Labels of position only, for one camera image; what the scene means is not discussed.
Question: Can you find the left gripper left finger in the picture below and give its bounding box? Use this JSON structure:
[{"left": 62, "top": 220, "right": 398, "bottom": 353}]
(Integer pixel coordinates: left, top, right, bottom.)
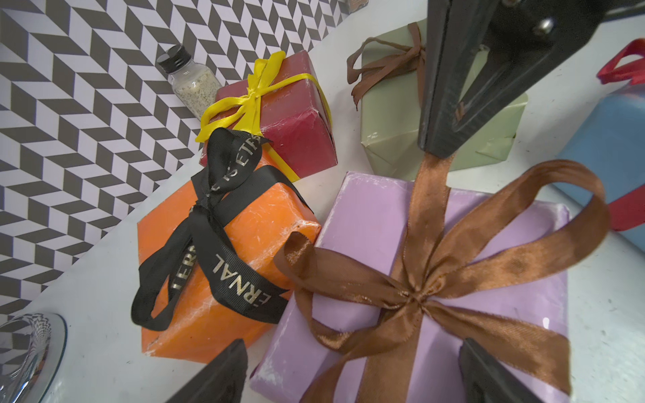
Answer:
[{"left": 167, "top": 339, "right": 248, "bottom": 403}]

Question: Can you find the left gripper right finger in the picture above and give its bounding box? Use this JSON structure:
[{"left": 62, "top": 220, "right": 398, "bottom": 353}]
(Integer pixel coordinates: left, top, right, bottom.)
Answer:
[{"left": 459, "top": 339, "right": 542, "bottom": 403}]

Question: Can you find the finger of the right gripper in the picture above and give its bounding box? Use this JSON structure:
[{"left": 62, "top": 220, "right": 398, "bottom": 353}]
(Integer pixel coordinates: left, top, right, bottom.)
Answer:
[{"left": 418, "top": 0, "right": 644, "bottom": 159}]

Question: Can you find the brown ribbon of purple box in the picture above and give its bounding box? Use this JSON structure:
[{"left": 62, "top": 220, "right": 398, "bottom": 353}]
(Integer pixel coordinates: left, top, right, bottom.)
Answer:
[{"left": 274, "top": 154, "right": 611, "bottom": 402}]

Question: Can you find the blue gift box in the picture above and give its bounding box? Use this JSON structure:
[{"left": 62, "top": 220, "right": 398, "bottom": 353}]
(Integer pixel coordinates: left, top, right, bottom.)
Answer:
[{"left": 558, "top": 84, "right": 644, "bottom": 250}]

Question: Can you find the purple gift box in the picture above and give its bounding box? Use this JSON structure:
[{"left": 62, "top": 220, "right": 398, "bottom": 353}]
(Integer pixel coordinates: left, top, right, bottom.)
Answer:
[{"left": 250, "top": 172, "right": 570, "bottom": 402}]

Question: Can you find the red ribbon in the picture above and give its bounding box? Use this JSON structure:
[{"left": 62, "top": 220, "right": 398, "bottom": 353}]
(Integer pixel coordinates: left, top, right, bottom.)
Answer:
[{"left": 596, "top": 38, "right": 644, "bottom": 232}]

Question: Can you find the orange gift box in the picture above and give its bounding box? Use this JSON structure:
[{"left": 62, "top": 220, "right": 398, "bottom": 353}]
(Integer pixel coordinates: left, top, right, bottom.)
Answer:
[{"left": 141, "top": 183, "right": 321, "bottom": 364}]

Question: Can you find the green gift box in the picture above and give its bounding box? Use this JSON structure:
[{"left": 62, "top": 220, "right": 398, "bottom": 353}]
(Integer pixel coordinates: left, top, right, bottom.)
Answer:
[{"left": 360, "top": 72, "right": 529, "bottom": 181}]

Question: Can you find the black printed ribbon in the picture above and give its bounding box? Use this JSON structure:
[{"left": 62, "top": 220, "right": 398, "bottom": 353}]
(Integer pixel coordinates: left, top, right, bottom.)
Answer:
[{"left": 131, "top": 129, "right": 294, "bottom": 332}]

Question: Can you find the brown ribbon on green box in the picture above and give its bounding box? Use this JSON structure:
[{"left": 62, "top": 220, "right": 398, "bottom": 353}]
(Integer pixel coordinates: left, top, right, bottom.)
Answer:
[{"left": 346, "top": 23, "right": 427, "bottom": 107}]

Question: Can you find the maroon gift box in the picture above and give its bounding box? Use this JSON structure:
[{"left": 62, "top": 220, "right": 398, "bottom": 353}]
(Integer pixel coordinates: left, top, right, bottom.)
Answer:
[{"left": 200, "top": 49, "right": 339, "bottom": 181}]

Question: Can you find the yellow ribbon on maroon box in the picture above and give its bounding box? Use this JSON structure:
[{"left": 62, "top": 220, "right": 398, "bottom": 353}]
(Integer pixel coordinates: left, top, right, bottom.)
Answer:
[{"left": 195, "top": 50, "right": 334, "bottom": 183}]

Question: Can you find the brown spice shaker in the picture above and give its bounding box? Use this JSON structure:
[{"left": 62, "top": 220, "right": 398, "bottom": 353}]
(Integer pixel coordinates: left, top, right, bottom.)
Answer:
[{"left": 339, "top": 0, "right": 369, "bottom": 14}]

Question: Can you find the white spice shaker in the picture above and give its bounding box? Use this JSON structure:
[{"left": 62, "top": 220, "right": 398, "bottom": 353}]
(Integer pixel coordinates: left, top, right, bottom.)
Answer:
[{"left": 156, "top": 45, "right": 222, "bottom": 119}]

